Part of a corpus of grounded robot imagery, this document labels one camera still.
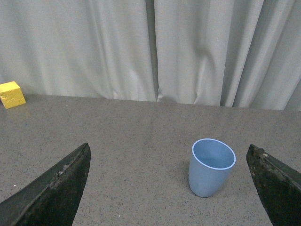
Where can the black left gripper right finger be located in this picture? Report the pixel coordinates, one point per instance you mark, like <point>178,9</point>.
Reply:
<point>278,187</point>

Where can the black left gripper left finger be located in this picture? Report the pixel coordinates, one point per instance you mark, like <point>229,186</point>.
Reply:
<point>53,198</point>

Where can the light blue plastic cup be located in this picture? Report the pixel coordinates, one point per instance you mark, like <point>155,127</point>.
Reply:
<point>210,164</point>

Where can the yellow sponge block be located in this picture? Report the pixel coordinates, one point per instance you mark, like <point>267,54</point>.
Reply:
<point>11,95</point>

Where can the grey-white curtain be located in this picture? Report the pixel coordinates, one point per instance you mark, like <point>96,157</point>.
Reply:
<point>239,53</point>

